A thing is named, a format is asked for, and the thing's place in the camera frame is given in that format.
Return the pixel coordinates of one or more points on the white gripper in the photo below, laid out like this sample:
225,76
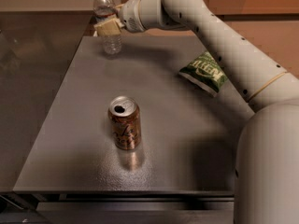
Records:
129,15

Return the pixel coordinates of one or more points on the clear plastic water bottle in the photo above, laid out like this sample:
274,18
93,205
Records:
104,10

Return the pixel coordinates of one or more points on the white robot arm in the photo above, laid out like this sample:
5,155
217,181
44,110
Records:
267,159

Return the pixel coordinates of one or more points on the orange soda can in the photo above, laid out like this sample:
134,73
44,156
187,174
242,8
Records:
124,115

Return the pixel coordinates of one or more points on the green chip bag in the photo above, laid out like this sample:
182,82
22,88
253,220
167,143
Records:
204,72

